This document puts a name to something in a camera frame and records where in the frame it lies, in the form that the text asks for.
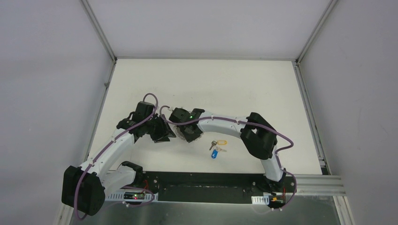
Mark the metal disc with key rings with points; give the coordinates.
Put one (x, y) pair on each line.
(187, 136)

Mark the blue key tag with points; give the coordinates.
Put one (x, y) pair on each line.
(214, 154)

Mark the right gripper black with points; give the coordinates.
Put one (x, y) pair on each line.
(189, 138)

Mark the silver key on yellow tag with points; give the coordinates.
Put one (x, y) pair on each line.
(213, 144)

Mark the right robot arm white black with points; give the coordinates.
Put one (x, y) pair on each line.
(257, 135)

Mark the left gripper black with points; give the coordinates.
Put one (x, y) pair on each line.
(159, 131)

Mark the aluminium frame rail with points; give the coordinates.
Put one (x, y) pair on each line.
(323, 185)

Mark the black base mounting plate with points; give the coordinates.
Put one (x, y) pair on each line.
(233, 188)

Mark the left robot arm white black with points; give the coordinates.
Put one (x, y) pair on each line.
(86, 187)

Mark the yellow key tag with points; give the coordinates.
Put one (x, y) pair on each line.
(221, 142)

